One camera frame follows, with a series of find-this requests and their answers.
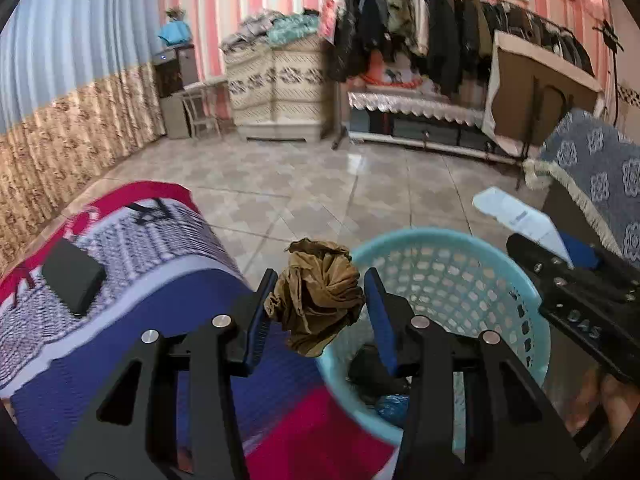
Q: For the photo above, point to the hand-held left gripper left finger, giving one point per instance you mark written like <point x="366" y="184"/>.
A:
<point x="260" y="322"/>

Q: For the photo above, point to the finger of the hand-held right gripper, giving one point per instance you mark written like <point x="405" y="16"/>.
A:
<point x="580" y="252"/>
<point x="537" y="262"/>

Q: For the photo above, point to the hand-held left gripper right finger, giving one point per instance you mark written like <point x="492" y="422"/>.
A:
<point x="382" y="327"/>

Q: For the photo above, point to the black cloth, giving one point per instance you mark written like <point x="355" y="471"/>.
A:
<point x="372" y="370"/>

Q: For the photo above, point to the white scalloped card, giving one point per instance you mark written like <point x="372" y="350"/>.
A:
<point x="520" y="215"/>

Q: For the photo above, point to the brown paper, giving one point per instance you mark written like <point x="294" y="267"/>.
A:
<point x="317" y="295"/>

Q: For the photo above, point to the blue plastic bag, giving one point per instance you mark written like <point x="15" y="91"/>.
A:
<point x="392" y="407"/>

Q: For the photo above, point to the light blue plastic basket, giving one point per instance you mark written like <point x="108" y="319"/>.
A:
<point x="450" y="270"/>

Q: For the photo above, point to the person's right hand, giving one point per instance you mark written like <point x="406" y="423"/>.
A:
<point x="622" y="402"/>

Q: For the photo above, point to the blue fringed patterned cloth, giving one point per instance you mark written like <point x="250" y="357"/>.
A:
<point x="595" y="160"/>

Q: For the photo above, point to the striped blue red blanket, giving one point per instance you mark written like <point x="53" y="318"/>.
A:
<point x="150" y="265"/>

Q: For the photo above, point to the brown folding board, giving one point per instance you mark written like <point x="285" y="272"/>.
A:
<point x="525" y="90"/>

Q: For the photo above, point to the black zip case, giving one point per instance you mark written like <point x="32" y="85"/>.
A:
<point x="72" y="275"/>

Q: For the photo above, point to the lace covered low shelf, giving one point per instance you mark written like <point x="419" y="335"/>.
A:
<point x="415" y="110"/>

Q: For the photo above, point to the black tripod stand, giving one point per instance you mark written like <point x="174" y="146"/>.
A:
<point x="609" y="40"/>

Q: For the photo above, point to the patterned cloth covered cabinet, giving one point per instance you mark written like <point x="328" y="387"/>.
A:
<point x="280" y="90"/>

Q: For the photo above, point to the cartoon printed cushion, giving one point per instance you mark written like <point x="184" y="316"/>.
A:
<point x="392" y="75"/>

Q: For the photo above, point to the grey water dispenser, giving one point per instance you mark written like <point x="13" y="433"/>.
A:
<point x="175" y="100"/>

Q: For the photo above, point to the small white table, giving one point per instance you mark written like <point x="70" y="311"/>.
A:
<point x="205" y="87"/>

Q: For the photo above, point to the row of hanging clothes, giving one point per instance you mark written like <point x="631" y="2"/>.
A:
<point x="450" y="30"/>

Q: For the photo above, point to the grey clothes pile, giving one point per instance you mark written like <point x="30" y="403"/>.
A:
<point x="250" y="30"/>

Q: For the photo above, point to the teal clothes pile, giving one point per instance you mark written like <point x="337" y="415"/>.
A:
<point x="295" y="27"/>

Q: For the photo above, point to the blue vase with dried plant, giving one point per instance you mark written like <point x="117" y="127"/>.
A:
<point x="175" y="32"/>

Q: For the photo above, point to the blue and floral curtain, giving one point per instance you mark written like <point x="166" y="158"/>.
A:
<point x="65" y="85"/>

